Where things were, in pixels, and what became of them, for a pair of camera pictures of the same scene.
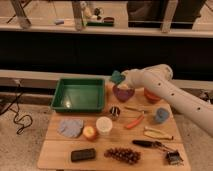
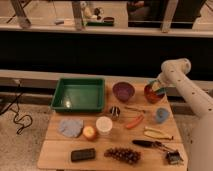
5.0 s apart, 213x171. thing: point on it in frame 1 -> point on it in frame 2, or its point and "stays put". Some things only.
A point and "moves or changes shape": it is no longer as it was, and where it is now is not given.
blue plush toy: [162, 114] stays put
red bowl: [151, 97] stays put
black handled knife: [151, 144] stays put
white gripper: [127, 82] -> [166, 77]
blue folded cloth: [70, 127] stays put
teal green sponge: [116, 76] moves or changes shape
